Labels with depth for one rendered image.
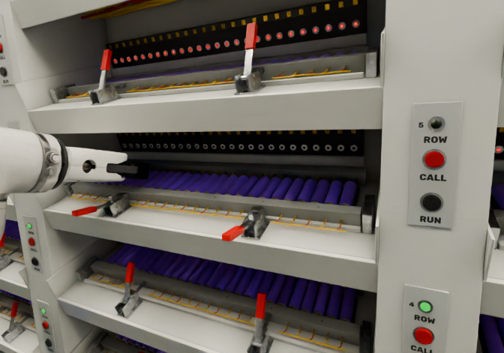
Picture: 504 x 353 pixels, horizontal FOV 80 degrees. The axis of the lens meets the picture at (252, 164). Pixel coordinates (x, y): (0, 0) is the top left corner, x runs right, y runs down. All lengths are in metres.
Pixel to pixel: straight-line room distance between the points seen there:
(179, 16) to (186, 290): 0.54
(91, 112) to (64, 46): 0.24
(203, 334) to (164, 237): 0.17
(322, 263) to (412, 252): 0.10
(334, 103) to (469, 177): 0.15
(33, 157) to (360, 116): 0.40
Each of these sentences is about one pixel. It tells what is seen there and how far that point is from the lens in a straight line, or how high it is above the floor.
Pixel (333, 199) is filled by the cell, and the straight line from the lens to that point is 0.44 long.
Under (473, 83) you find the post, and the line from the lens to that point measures 0.34.
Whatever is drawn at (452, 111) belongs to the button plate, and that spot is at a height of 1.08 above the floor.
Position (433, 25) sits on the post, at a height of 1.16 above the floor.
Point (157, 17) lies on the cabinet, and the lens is 0.74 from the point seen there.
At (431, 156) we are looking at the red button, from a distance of 0.33.
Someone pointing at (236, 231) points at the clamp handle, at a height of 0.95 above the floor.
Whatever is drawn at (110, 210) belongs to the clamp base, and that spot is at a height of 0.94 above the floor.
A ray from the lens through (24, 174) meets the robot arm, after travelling 0.47.
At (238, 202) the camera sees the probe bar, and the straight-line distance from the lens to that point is 0.45.
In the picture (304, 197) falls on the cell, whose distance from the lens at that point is 0.45.
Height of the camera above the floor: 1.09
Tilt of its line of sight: 9 degrees down
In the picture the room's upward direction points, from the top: 2 degrees counter-clockwise
